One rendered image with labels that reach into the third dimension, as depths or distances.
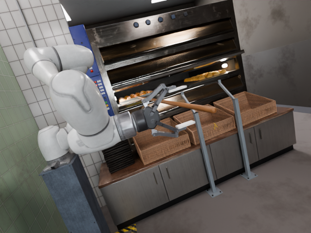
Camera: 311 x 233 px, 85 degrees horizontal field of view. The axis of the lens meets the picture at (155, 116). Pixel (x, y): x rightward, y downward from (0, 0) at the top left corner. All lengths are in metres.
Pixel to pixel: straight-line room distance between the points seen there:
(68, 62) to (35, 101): 1.32
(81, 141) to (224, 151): 1.76
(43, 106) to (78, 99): 1.83
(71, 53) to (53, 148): 0.66
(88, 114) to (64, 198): 1.08
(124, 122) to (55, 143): 0.86
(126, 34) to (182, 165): 1.62
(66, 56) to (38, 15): 1.39
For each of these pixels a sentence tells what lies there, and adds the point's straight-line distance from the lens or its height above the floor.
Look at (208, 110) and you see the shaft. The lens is 0.81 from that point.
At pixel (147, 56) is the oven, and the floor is 1.67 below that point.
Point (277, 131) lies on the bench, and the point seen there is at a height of 0.37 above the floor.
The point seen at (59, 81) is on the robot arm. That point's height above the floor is 1.44.
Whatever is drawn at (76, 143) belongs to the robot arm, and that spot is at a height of 1.27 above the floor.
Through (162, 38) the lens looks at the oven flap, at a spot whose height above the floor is 1.83.
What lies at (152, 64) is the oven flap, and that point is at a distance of 2.20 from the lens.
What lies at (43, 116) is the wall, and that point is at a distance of 2.25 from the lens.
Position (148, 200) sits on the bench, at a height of 0.22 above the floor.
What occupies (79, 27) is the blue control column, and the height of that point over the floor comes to 2.12.
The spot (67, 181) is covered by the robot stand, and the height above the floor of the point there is 0.88.
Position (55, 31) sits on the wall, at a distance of 2.26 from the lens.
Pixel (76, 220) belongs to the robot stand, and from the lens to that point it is 1.55.
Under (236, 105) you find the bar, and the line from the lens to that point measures 1.99.
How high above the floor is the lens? 1.39
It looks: 12 degrees down
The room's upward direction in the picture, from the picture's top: 16 degrees counter-clockwise
